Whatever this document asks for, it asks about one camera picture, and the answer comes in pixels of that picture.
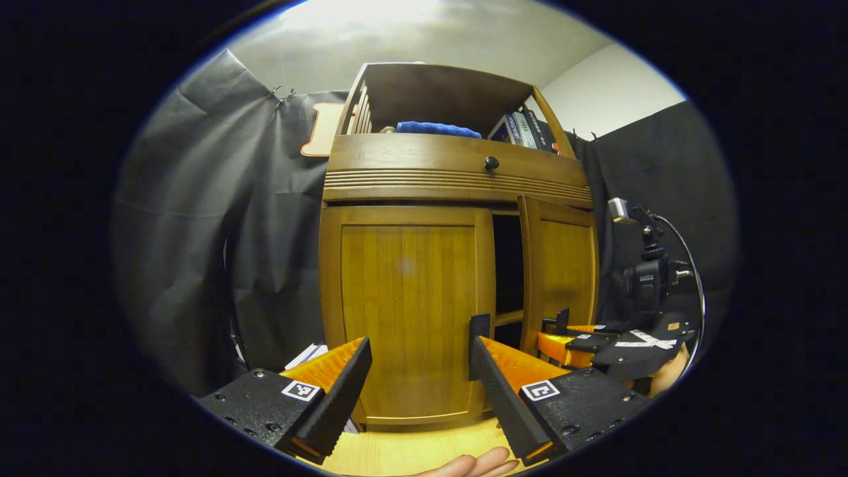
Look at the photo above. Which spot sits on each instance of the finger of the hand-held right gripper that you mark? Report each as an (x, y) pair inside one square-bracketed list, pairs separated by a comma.
[(563, 350), (606, 327)]

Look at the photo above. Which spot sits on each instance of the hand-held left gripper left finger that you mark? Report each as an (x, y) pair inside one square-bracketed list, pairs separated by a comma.
[(338, 404)]

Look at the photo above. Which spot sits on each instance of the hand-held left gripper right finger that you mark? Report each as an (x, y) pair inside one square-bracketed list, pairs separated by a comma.
[(510, 404)]

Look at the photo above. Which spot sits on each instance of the wooden cabinet door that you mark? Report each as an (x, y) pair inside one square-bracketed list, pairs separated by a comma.
[(411, 278), (563, 265)]

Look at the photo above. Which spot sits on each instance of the wooden double-door shoe cabinet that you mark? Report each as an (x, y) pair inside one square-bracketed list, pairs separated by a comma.
[(457, 179)]

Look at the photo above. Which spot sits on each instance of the wooden inner cabinet shelf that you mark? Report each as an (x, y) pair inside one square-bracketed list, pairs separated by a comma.
[(507, 318)]

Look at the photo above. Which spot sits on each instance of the wooden cabinet drawer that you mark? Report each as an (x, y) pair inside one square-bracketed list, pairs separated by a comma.
[(411, 159)]

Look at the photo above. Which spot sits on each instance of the grey spine book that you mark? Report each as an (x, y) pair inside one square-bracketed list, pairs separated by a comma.
[(523, 131)]

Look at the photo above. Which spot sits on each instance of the black drawer knob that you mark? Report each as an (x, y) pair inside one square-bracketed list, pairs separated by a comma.
[(491, 162)]

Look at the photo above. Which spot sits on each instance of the blue spine book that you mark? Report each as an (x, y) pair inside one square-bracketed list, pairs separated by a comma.
[(500, 131)]

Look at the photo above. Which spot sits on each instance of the black backdrop cloth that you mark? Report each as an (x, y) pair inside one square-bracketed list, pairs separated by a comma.
[(199, 232)]

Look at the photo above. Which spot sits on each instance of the blue folded towel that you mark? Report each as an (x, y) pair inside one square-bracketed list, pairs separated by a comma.
[(437, 129)]

